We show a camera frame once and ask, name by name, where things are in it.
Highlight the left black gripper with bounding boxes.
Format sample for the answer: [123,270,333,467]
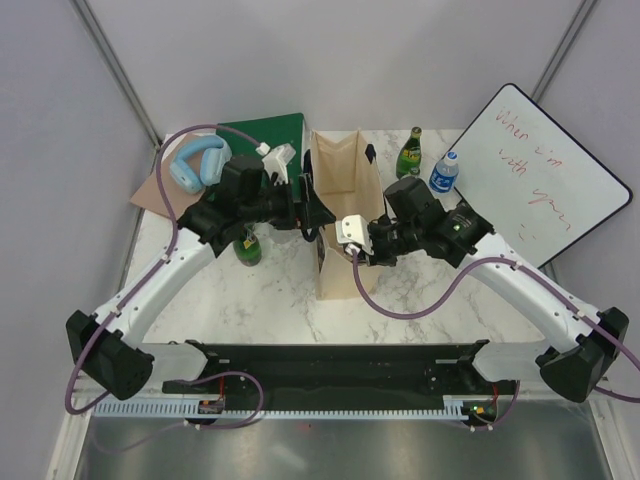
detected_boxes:
[240,174,335,231]

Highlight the beige canvas tote bag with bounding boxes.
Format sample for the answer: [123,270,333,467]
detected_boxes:
[299,127,389,301]

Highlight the green Perrier glass bottle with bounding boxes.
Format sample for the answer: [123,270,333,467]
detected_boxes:
[395,126,422,179]

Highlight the blue-capped water bottle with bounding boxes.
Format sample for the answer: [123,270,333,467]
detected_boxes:
[428,151,459,194]
[269,230,296,245]

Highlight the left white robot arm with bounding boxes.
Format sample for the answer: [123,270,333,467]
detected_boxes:
[65,155,336,400]

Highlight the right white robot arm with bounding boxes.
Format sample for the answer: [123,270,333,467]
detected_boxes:
[363,177,639,403]

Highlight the light blue headphones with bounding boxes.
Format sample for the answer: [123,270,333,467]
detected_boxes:
[169,135,232,194]

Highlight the pink brown notebook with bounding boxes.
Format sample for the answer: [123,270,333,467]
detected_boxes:
[130,133,204,218]

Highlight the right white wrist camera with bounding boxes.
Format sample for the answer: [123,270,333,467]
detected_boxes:
[335,214,373,255]

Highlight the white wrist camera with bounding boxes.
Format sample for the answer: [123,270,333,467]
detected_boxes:
[255,142,296,185]
[335,214,373,255]

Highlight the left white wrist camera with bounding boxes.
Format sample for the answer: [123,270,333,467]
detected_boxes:
[255,142,296,185]

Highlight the green ring binder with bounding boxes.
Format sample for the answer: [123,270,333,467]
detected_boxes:
[224,113,307,200]

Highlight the white whiteboard black frame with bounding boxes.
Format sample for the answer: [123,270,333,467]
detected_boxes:
[449,83,633,267]

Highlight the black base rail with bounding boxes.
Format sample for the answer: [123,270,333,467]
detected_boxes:
[162,344,516,410]

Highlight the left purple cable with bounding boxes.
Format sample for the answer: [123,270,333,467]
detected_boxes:
[64,124,269,415]

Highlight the white cable duct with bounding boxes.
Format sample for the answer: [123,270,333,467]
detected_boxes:
[93,396,470,421]

